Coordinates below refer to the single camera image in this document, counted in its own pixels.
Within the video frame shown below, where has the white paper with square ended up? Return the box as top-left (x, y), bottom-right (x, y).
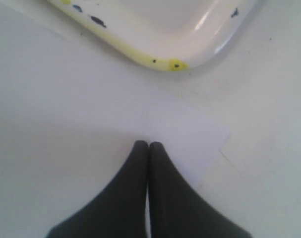
top-left (0, 2), bottom-right (229, 238)

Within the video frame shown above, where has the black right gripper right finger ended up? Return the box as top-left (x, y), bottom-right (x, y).
top-left (148, 142), bottom-right (251, 238)

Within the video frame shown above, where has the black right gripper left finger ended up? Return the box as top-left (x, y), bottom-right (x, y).
top-left (47, 140), bottom-right (148, 238)

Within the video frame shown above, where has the white paint tray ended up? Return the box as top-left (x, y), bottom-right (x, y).
top-left (52, 0), bottom-right (256, 71)

